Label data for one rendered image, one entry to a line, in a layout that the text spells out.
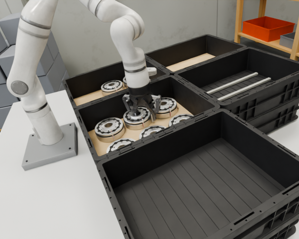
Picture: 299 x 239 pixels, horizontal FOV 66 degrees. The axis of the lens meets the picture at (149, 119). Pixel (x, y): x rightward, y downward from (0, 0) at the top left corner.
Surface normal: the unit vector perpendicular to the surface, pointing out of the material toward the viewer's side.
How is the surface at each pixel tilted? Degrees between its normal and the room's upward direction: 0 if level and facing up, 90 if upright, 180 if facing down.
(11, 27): 90
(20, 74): 86
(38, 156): 0
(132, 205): 0
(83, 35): 90
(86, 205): 0
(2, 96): 90
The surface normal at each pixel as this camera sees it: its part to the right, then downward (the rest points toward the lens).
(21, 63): 0.07, 0.43
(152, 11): 0.26, 0.54
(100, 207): -0.14, -0.80
